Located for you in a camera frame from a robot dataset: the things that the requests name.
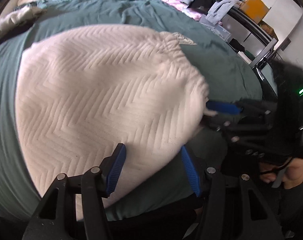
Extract brown cardboard box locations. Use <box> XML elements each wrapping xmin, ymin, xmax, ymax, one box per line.
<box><xmin>259</xmin><ymin>21</ymin><xmax>277</xmax><ymax>34</ymax></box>

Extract clear plastic box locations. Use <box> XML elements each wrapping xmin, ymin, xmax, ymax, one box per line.
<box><xmin>199</xmin><ymin>14</ymin><xmax>232</xmax><ymax>40</ymax></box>

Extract person's right forearm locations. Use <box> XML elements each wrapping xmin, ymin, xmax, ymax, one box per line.
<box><xmin>279</xmin><ymin>182</ymin><xmax>303</xmax><ymax>240</ymax></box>

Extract folded cream garment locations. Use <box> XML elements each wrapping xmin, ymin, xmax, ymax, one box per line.
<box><xmin>0</xmin><ymin>5</ymin><xmax>47</xmax><ymax>45</ymax></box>

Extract bed with teal duvet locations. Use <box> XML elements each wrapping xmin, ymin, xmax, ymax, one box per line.
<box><xmin>0</xmin><ymin>0</ymin><xmax>263</xmax><ymax>220</ymax></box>

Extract pink patterned cloth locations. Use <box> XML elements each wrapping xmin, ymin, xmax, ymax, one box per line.
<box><xmin>161</xmin><ymin>0</ymin><xmax>204</xmax><ymax>20</ymax></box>

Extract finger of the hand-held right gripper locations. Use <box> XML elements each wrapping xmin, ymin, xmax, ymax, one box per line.
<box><xmin>203</xmin><ymin>119</ymin><xmax>242</xmax><ymax>143</ymax></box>
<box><xmin>206</xmin><ymin>100</ymin><xmax>274</xmax><ymax>117</ymax></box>

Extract white wardrobe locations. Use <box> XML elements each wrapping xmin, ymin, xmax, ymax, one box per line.
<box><xmin>225</xmin><ymin>0</ymin><xmax>303</xmax><ymax>63</ymax></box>

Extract orange box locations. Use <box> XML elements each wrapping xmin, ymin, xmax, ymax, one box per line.
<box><xmin>241</xmin><ymin>0</ymin><xmax>270</xmax><ymax>23</ymax></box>

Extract person's right hand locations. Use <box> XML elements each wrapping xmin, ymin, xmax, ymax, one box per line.
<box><xmin>259</xmin><ymin>159</ymin><xmax>303</xmax><ymax>190</ymax></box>

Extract black framed glass panel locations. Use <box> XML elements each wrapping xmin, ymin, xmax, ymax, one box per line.
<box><xmin>238</xmin><ymin>51</ymin><xmax>278</xmax><ymax>98</ymax></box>

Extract cream textured pants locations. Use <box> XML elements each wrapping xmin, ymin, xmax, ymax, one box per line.
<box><xmin>15</xmin><ymin>24</ymin><xmax>218</xmax><ymax>208</ymax></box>

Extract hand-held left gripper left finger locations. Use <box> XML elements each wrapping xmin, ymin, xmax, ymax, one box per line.
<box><xmin>23</xmin><ymin>143</ymin><xmax>127</xmax><ymax>240</ymax></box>

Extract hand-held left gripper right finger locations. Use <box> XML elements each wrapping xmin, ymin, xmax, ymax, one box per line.
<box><xmin>181</xmin><ymin>145</ymin><xmax>284</xmax><ymax>240</ymax></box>

